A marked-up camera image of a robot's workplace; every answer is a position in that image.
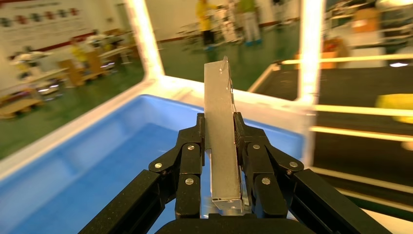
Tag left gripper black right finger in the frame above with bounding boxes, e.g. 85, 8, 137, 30
233, 112, 304, 219

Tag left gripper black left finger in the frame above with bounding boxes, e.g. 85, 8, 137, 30
148, 113, 206, 219

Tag long grey metal part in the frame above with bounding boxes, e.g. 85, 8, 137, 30
204, 56, 245, 216

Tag large blue plastic bin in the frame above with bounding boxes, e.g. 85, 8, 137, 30
0, 94, 305, 234

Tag white pipe cart black mats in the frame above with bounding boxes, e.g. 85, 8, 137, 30
246, 53, 413, 207

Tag brown cardboard box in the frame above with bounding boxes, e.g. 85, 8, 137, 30
319, 39, 349, 70

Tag white robot on stand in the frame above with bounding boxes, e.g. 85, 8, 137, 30
219, 3, 240, 43

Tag standing person in yellow coat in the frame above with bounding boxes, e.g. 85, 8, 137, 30
196, 0, 220, 51

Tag crumpled yellow coat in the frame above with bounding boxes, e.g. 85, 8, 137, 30
375, 94, 413, 124

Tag standing person in green shirt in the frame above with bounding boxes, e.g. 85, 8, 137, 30
236, 0, 263, 46

